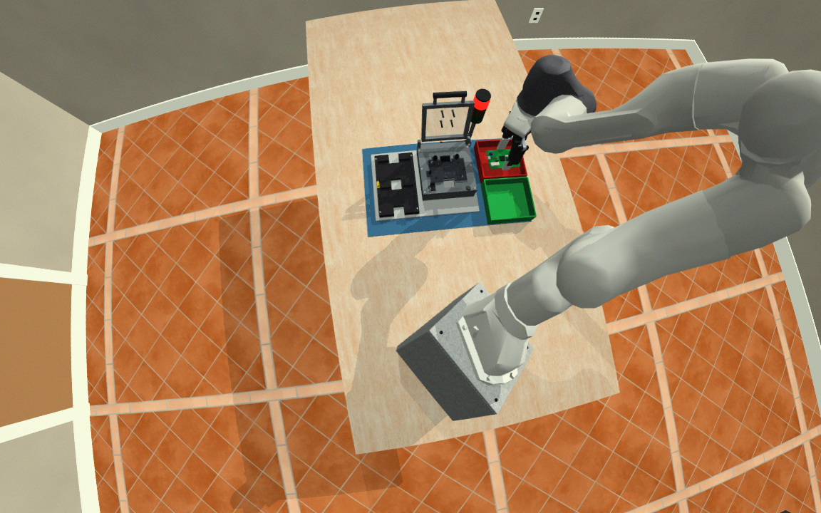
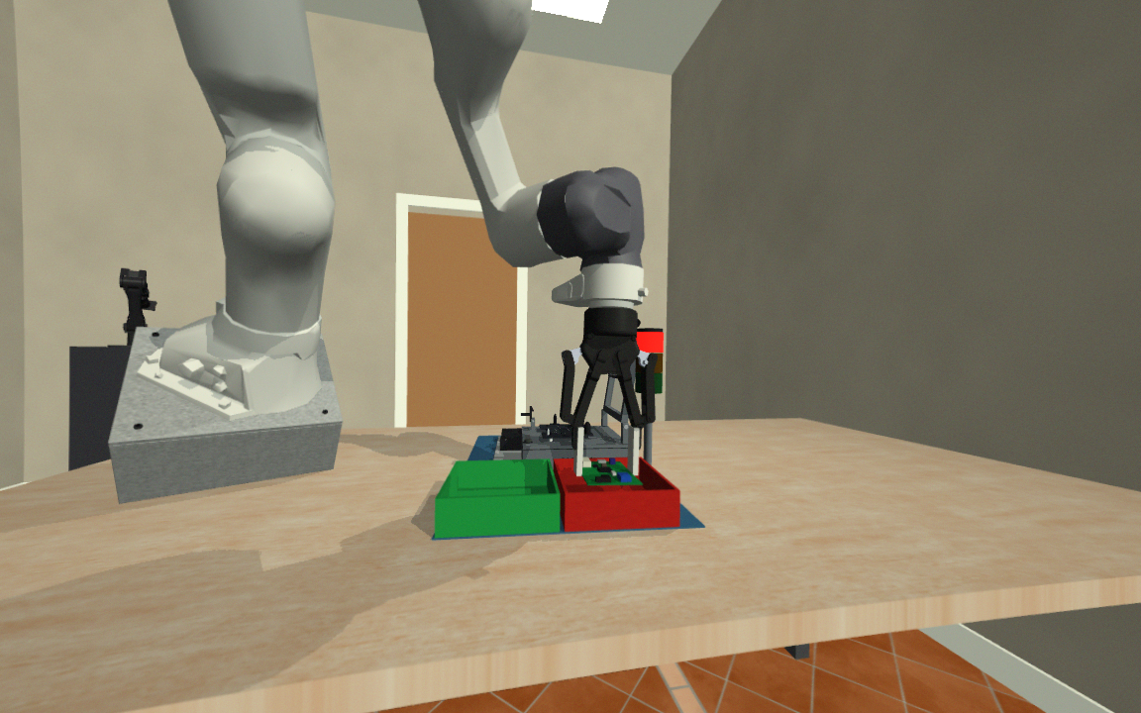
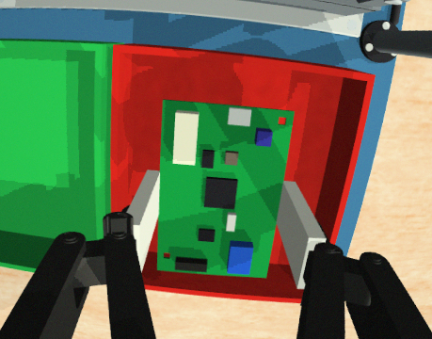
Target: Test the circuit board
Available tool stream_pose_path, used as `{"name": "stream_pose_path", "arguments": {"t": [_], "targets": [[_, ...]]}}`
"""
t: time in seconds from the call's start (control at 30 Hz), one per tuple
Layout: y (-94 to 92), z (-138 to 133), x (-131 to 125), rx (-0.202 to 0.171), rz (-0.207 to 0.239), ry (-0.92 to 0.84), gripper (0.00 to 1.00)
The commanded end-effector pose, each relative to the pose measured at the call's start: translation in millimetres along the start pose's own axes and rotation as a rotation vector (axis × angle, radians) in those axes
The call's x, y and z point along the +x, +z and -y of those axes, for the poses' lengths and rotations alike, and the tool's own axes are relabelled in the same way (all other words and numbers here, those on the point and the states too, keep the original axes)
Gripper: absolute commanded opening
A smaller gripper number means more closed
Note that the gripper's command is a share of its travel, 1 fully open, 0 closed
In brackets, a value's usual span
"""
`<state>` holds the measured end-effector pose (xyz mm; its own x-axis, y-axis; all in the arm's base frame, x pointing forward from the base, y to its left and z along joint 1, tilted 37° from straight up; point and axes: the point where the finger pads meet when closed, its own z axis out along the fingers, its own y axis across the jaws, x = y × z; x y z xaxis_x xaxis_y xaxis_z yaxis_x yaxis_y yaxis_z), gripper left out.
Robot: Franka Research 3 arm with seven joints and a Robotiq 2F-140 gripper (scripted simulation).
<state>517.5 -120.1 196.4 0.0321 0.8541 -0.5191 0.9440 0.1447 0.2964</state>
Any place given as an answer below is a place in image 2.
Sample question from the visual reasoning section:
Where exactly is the red open bin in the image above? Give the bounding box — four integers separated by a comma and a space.
555, 457, 680, 532

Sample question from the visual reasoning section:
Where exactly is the green open-top bin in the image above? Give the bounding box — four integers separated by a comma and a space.
435, 457, 561, 538

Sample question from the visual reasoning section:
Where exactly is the green circuit board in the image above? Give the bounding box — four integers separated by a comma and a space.
582, 457, 644, 485

